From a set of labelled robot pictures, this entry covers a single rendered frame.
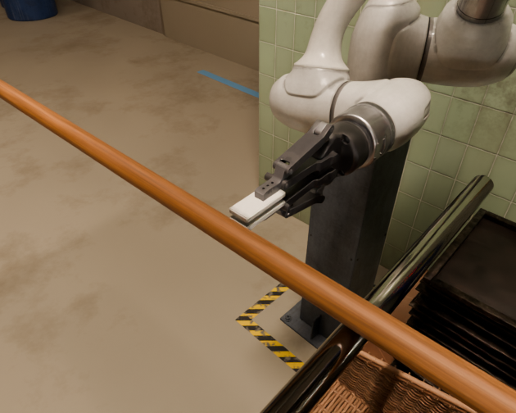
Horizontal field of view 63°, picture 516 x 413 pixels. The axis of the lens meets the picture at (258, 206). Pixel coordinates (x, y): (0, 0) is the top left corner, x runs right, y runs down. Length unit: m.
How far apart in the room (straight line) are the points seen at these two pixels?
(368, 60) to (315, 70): 0.39
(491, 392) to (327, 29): 0.61
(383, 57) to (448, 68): 0.15
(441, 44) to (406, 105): 0.44
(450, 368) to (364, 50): 0.89
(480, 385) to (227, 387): 1.40
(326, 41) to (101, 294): 1.61
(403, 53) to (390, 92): 0.44
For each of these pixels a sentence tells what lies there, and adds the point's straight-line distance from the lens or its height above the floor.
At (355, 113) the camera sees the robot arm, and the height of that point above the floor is 1.24.
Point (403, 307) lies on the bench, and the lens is 1.25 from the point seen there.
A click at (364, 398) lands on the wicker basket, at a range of 1.05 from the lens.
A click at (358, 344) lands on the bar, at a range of 0.42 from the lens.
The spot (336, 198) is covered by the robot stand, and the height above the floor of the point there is 0.70.
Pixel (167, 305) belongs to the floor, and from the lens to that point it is 1.97.
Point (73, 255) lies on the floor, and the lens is 2.33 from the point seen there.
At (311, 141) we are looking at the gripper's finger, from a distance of 0.55.
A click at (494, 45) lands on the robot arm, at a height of 1.21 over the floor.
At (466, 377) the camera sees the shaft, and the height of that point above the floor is 1.21.
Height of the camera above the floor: 1.51
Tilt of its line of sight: 39 degrees down
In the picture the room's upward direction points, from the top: straight up
